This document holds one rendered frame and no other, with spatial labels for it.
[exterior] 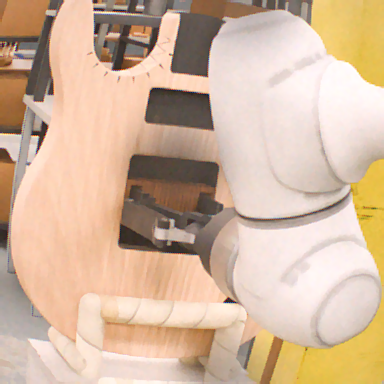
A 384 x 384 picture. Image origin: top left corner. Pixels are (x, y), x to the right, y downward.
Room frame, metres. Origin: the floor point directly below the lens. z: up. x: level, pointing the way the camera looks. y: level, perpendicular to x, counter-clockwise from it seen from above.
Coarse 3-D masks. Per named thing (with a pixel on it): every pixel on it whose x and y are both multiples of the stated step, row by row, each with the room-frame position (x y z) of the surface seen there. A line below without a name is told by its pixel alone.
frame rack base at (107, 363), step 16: (32, 352) 1.25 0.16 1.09; (48, 352) 1.24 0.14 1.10; (32, 368) 1.25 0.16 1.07; (48, 368) 1.18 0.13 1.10; (64, 368) 1.20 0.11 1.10; (112, 368) 1.25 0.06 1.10; (128, 368) 1.26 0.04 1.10; (144, 368) 1.27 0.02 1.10; (160, 368) 1.29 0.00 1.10; (176, 368) 1.30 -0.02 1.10; (192, 368) 1.31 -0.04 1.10
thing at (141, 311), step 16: (80, 304) 1.19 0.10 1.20; (96, 304) 1.18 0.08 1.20; (112, 304) 1.19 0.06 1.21; (128, 304) 1.20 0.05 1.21; (144, 304) 1.21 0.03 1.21; (160, 304) 1.22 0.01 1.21; (176, 304) 1.23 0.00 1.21; (192, 304) 1.24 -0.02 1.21; (208, 304) 1.25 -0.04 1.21; (224, 304) 1.26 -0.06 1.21; (112, 320) 1.19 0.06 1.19; (128, 320) 1.20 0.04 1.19; (144, 320) 1.21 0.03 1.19; (160, 320) 1.21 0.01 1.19; (176, 320) 1.22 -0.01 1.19; (192, 320) 1.23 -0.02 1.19; (208, 320) 1.24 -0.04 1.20; (224, 320) 1.24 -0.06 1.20; (240, 320) 1.25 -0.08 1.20
